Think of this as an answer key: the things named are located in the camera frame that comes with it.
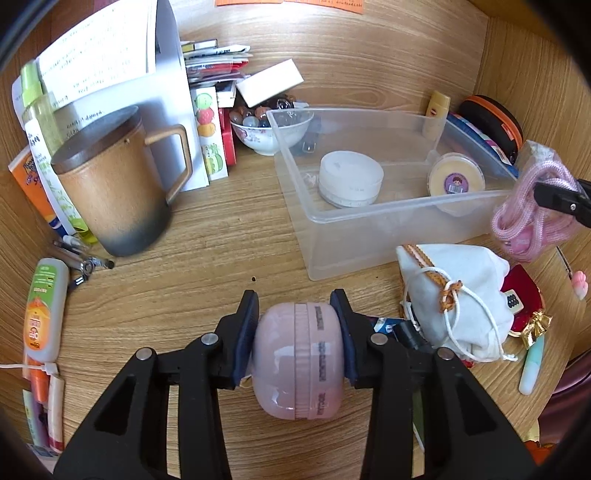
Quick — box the orange sticky note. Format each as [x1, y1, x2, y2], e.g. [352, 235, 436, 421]
[284, 0, 365, 14]

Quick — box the brown ceramic mug with lid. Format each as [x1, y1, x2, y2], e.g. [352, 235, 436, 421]
[50, 105, 194, 257]

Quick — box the stack of books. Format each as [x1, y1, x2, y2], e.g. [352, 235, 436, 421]
[180, 41, 254, 88]

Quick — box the green capped bottle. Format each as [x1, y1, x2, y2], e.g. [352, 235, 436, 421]
[21, 61, 63, 153]

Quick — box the yellow tube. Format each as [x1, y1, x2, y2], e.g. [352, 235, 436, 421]
[424, 91, 451, 139]

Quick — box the printed paper sheet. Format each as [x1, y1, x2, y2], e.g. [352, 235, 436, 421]
[34, 0, 160, 112]

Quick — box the dark red cloth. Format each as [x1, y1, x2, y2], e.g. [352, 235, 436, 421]
[538, 355, 591, 462]

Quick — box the white tube with green print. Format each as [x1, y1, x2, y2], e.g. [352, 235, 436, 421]
[23, 117, 98, 243]

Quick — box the pink hair clip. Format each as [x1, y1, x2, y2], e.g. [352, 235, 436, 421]
[556, 247, 591, 296]

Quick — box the red pouch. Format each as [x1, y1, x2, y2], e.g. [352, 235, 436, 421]
[501, 264, 548, 335]

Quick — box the teal tube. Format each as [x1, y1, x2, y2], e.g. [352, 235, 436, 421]
[518, 330, 546, 395]

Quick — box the white cardboard box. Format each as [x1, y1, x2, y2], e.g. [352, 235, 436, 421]
[235, 59, 304, 108]

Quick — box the orange sunscreen tube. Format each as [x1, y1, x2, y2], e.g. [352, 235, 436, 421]
[8, 147, 77, 236]

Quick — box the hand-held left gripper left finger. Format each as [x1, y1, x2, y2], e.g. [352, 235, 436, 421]
[53, 290, 260, 480]

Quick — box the yellow pudding cup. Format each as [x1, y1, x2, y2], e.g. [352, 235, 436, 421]
[427, 152, 485, 217]

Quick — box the pink round case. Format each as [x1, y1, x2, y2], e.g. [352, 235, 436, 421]
[252, 302, 345, 421]

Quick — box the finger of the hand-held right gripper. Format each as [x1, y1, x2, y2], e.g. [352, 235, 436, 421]
[533, 178, 591, 229]

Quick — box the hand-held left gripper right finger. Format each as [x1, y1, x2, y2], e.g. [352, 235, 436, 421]
[329, 288, 539, 480]

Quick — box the fruit print box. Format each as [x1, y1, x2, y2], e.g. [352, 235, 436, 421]
[189, 85, 229, 182]

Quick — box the mahjong tile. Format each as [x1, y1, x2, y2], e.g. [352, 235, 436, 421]
[501, 288, 522, 319]

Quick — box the pink rope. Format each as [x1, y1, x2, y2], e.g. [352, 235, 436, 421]
[490, 141, 580, 259]

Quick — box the white bowl of beads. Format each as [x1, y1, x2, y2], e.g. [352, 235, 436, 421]
[230, 104, 315, 157]

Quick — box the red book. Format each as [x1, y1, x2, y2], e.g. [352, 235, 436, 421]
[217, 80, 238, 167]

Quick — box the black case with orange zipper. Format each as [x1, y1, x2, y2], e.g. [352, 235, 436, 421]
[457, 95, 525, 166]

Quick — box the white round jar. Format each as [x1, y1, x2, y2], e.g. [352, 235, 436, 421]
[318, 151, 385, 209]

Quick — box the clear plastic bin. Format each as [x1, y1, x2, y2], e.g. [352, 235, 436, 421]
[265, 107, 520, 282]

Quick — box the wooden desktop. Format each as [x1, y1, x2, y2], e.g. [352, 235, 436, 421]
[0, 69, 568, 480]

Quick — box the white bottle with orange label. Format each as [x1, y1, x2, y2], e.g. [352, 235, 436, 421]
[24, 257, 70, 361]

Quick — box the gold bow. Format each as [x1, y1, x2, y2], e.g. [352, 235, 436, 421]
[519, 311, 552, 349]

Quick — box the white drawstring bag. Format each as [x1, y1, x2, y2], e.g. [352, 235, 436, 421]
[396, 244, 518, 363]

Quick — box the blue patchwork pencil case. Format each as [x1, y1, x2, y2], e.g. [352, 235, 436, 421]
[445, 113, 520, 178]

